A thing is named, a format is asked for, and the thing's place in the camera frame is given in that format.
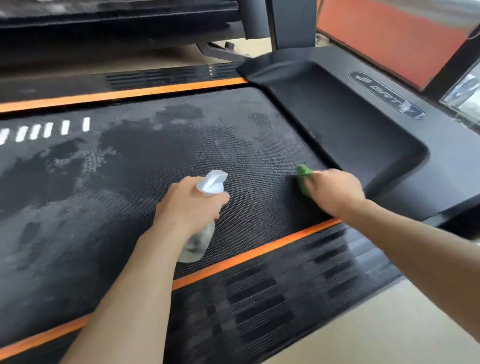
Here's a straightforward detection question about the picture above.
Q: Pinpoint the person's right forearm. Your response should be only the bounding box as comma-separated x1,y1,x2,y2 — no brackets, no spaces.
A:
337,198,480,344

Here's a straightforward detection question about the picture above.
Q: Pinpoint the floor socket with clear cover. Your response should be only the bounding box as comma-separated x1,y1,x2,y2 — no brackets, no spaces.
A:
439,73,480,117

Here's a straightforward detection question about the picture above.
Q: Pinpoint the orange panel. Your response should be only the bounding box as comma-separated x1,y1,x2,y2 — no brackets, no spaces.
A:
316,0,480,91

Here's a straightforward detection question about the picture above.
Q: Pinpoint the black orange-striped treadmill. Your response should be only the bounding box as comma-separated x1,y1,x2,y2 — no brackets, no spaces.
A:
0,0,480,364
0,0,271,68

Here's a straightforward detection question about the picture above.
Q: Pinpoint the person's left hand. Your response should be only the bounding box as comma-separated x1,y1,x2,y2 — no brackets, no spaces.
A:
155,176,230,241

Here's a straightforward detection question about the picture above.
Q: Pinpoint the black window frame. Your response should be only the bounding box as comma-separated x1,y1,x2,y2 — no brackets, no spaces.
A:
421,33,480,102

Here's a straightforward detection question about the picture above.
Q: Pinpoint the person's left forearm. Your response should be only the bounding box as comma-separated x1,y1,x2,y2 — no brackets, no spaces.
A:
59,221,188,364

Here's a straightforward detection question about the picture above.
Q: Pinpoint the clear spray bottle white trigger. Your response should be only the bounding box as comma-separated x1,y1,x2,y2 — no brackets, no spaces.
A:
176,169,230,263

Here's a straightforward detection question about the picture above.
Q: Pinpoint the person's right hand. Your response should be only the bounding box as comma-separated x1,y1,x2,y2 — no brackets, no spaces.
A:
302,168,367,218

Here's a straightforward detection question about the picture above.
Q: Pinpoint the green cloth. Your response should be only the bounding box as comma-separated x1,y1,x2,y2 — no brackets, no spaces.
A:
296,164,314,198

